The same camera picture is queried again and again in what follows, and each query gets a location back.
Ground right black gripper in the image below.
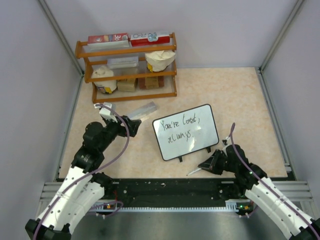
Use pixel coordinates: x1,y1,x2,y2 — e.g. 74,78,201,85
198,148,238,175

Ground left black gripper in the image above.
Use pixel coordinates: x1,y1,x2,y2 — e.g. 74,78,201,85
98,115,141,152

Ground white black marker pen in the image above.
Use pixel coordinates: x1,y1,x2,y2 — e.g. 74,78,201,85
186,168,202,176

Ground black framed whiteboard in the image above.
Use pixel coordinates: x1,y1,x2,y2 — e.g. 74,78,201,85
152,104,220,161

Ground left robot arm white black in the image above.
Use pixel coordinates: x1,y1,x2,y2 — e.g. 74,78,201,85
25,115,142,240

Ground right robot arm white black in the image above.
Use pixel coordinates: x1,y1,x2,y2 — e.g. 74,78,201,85
197,144,320,240

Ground tan cardboard box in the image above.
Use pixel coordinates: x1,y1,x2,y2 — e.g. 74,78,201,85
117,78,138,92

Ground white bag lower left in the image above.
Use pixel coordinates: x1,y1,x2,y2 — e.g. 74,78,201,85
91,65,118,95

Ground brown cardboard box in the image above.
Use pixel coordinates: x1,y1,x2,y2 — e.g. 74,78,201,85
138,76,165,90

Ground wooden three tier shelf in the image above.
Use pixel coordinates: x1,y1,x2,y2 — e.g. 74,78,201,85
75,33,177,104

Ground clear plastic box on shelf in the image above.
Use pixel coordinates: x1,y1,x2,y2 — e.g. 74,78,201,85
107,56,139,69

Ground cream paper bag upper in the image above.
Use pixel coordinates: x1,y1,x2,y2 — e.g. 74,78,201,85
144,50,176,73

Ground red white foil box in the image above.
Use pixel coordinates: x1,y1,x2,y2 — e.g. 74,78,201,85
87,32,130,50

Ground red white wrap box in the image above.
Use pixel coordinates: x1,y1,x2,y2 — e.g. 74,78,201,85
129,31,171,47

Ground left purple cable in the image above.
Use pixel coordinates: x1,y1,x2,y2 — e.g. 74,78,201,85
32,103,131,240

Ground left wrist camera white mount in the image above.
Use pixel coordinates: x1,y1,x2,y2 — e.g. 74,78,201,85
94,102,118,123

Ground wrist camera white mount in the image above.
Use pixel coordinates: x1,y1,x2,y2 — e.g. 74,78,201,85
222,136,232,150
94,102,118,123

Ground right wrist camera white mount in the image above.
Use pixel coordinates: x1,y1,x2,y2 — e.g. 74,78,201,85
222,136,232,150

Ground grey slotted cable duct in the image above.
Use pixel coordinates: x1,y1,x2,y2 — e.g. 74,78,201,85
89,199,255,213

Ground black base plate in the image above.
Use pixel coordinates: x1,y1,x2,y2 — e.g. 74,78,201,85
90,174,246,208

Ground aluminium rail frame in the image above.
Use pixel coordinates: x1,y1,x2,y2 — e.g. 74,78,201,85
40,182,62,201

